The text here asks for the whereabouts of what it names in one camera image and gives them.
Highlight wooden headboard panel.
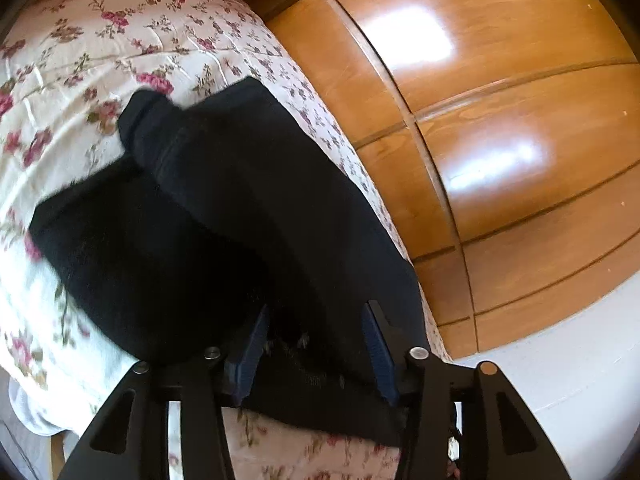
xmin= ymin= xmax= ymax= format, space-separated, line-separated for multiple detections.
xmin=246 ymin=0 xmax=639 ymax=358

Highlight black pants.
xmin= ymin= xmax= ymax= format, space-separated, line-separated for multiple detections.
xmin=29 ymin=78 xmax=426 ymax=446

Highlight floral white bedspread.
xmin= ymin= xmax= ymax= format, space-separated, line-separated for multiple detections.
xmin=0 ymin=0 xmax=452 ymax=480

